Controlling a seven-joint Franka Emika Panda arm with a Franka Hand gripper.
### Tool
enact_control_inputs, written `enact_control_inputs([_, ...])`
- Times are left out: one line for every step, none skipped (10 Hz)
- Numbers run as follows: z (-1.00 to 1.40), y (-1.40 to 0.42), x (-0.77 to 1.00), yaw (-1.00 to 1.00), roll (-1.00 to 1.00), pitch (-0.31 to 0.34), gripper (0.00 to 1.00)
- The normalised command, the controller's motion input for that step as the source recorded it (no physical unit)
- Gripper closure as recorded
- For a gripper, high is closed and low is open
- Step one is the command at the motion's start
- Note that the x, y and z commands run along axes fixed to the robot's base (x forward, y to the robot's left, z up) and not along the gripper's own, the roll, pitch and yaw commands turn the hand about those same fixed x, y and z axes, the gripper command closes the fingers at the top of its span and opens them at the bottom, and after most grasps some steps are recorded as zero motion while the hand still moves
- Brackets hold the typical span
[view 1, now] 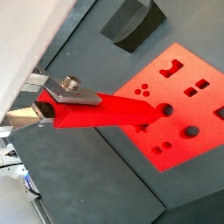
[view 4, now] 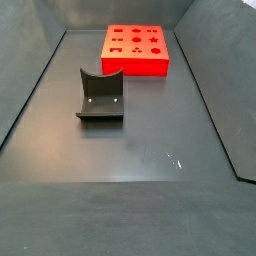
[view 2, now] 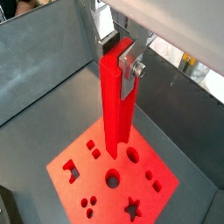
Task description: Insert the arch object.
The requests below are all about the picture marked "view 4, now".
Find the black curved holder stand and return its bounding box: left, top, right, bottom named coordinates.
left=76, top=69, right=124, bottom=119

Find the red shape sorter box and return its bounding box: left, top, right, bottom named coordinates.
left=101, top=24, right=170, bottom=77

